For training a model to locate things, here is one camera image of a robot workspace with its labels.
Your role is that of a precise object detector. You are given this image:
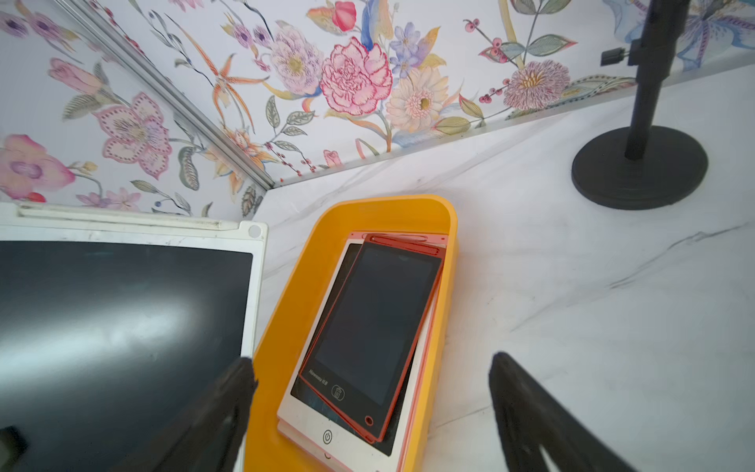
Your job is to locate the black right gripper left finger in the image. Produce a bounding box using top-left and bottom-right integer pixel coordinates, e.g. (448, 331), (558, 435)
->
(111, 357), (258, 471)

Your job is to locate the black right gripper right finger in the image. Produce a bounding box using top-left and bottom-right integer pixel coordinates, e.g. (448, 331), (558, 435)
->
(489, 352), (634, 471)

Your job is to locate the white writing tablet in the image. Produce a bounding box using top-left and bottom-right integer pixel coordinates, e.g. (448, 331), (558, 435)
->
(1, 203), (269, 471)

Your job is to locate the pink writing tablet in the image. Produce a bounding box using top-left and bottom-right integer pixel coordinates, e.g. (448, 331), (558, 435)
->
(277, 232), (446, 471)

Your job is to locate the yellow plastic storage box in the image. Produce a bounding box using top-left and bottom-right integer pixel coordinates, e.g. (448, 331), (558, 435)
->
(245, 195), (458, 471)

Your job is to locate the black microphone stand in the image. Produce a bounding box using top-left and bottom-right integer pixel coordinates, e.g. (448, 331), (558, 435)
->
(571, 1), (709, 210)

